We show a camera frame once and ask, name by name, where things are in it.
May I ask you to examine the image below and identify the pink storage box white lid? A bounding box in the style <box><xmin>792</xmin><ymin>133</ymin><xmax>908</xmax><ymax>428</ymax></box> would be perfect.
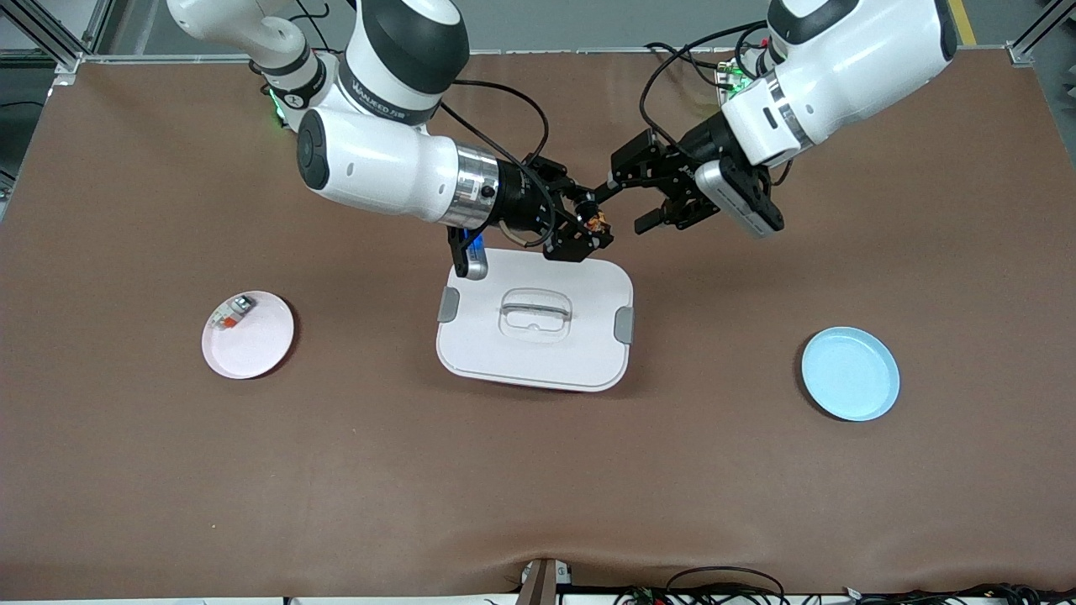
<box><xmin>435</xmin><ymin>246</ymin><xmax>636</xmax><ymax>393</ymax></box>

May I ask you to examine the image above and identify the brown table mat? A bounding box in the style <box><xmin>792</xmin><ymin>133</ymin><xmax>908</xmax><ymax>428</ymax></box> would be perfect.
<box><xmin>0</xmin><ymin>49</ymin><xmax>1076</xmax><ymax>599</ymax></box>

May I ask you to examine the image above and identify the light blue round plate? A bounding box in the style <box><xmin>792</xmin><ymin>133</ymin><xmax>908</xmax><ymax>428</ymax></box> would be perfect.
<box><xmin>800</xmin><ymin>326</ymin><xmax>901</xmax><ymax>423</ymax></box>

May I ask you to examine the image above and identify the white orange circuit breaker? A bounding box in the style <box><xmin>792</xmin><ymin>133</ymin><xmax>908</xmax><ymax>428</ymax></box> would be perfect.
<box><xmin>212</xmin><ymin>294</ymin><xmax>256</xmax><ymax>330</ymax></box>

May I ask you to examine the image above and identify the pale pink round plate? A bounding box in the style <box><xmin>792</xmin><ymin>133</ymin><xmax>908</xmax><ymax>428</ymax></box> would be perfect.
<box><xmin>201</xmin><ymin>290</ymin><xmax>296</xmax><ymax>381</ymax></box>

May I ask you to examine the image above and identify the black right arm wrist cable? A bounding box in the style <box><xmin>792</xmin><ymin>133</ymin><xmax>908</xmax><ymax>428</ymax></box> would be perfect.
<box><xmin>429</xmin><ymin>77</ymin><xmax>560</xmax><ymax>249</ymax></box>

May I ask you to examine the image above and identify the black left arm base cable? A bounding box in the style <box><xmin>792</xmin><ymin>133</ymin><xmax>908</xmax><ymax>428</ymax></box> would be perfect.
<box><xmin>645</xmin><ymin>42</ymin><xmax>725</xmax><ymax>89</ymax></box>

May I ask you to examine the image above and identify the aluminium table edge rail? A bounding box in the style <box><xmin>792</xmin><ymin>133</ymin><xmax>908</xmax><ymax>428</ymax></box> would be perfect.
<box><xmin>80</xmin><ymin>48</ymin><xmax>1014</xmax><ymax>64</ymax></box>

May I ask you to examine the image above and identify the brown post bracket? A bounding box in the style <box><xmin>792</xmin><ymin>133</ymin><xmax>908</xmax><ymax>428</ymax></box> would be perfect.
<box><xmin>515</xmin><ymin>557</ymin><xmax>574</xmax><ymax>605</ymax></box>

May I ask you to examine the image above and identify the aluminium frame profile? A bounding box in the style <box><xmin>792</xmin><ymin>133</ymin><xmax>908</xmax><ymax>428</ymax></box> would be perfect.
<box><xmin>0</xmin><ymin>0</ymin><xmax>114</xmax><ymax>75</ymax></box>
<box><xmin>1007</xmin><ymin>0</ymin><xmax>1076</xmax><ymax>66</ymax></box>

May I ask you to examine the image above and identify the black cable bundle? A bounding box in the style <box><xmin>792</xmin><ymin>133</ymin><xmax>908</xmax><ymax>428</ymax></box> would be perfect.
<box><xmin>614</xmin><ymin>566</ymin><xmax>1076</xmax><ymax>605</ymax></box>

